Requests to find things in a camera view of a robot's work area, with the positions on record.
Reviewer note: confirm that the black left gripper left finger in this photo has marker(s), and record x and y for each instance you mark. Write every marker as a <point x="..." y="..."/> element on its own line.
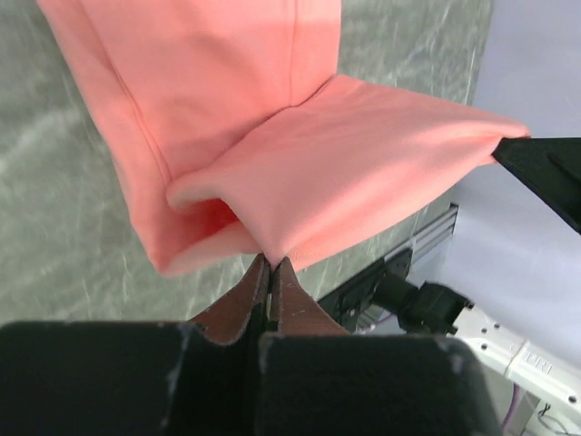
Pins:
<point x="226" y="320"/>

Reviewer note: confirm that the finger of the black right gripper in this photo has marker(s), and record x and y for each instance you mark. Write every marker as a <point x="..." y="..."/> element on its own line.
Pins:
<point x="549" y="168"/>

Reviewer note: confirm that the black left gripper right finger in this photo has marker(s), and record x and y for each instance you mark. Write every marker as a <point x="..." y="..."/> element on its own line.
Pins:
<point x="293" y="311"/>

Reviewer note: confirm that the pink t-shirt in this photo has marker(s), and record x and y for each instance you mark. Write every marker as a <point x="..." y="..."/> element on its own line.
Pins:
<point x="232" y="132"/>

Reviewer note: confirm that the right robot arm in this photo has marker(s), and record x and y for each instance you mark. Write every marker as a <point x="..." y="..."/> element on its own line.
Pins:
<point x="500" y="270"/>

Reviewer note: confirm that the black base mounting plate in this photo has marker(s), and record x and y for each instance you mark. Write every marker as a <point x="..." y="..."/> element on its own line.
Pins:
<point x="347" y="302"/>

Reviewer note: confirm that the aluminium rail frame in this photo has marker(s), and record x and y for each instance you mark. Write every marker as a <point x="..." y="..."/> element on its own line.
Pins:
<point x="434" y="234"/>

